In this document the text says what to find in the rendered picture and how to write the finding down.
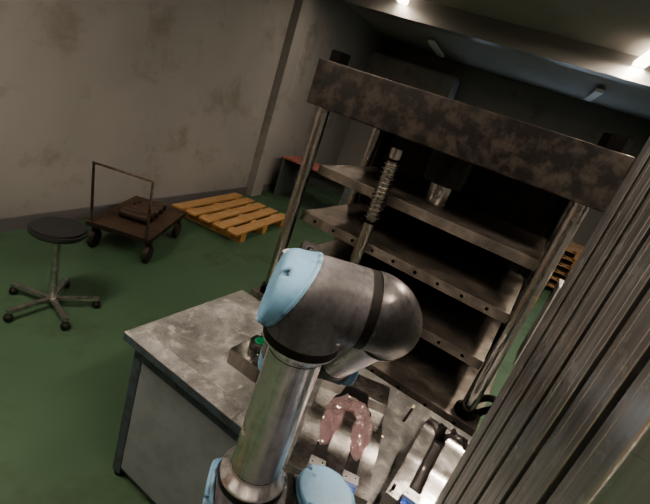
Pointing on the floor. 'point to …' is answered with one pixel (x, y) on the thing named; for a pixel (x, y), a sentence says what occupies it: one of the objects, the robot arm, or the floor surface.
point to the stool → (53, 230)
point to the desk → (309, 179)
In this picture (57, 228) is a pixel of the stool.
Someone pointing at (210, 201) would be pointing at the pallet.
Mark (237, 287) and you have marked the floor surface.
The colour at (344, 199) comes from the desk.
